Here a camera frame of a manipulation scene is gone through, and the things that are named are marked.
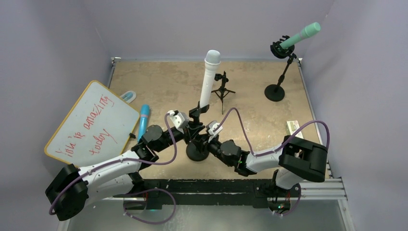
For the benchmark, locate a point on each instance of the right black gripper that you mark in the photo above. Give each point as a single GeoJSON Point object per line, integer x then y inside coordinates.
{"type": "Point", "coordinates": [205, 144]}

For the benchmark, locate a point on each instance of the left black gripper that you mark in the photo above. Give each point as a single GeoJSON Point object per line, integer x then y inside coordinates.
{"type": "Point", "coordinates": [190, 131]}

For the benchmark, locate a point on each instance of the black tripod mic stand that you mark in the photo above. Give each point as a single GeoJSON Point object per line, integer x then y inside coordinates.
{"type": "Point", "coordinates": [222, 91]}

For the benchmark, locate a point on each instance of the blue microphone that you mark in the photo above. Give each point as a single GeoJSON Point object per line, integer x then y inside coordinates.
{"type": "Point", "coordinates": [144, 116]}

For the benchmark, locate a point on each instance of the white microphone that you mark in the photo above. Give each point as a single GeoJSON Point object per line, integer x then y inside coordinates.
{"type": "Point", "coordinates": [211, 63]}

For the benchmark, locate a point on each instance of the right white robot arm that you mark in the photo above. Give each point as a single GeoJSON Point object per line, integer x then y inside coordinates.
{"type": "Point", "coordinates": [299, 159]}

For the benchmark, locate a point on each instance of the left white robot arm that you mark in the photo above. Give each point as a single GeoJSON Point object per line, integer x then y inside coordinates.
{"type": "Point", "coordinates": [74, 188]}

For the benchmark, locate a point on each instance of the green microphone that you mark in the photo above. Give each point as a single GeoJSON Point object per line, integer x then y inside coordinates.
{"type": "Point", "coordinates": [307, 32]}

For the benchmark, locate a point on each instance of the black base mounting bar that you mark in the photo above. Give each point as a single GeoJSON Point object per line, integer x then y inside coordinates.
{"type": "Point", "coordinates": [257, 193]}

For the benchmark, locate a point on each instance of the whiteboard eraser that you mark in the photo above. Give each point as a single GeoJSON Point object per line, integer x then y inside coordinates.
{"type": "Point", "coordinates": [128, 96]}

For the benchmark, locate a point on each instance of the small white green box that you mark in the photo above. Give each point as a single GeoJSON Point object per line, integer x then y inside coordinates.
{"type": "Point", "coordinates": [292, 127]}

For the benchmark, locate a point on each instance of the yellow-framed whiteboard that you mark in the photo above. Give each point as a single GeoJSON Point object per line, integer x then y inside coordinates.
{"type": "Point", "coordinates": [96, 129]}

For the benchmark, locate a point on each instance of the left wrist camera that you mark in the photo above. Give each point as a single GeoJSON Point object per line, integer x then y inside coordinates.
{"type": "Point", "coordinates": [179, 119]}

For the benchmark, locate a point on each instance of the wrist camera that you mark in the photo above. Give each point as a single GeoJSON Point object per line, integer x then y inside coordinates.
{"type": "Point", "coordinates": [179, 119]}
{"type": "Point", "coordinates": [213, 129]}

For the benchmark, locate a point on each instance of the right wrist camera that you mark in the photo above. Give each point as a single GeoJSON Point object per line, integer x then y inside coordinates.
{"type": "Point", "coordinates": [213, 129]}

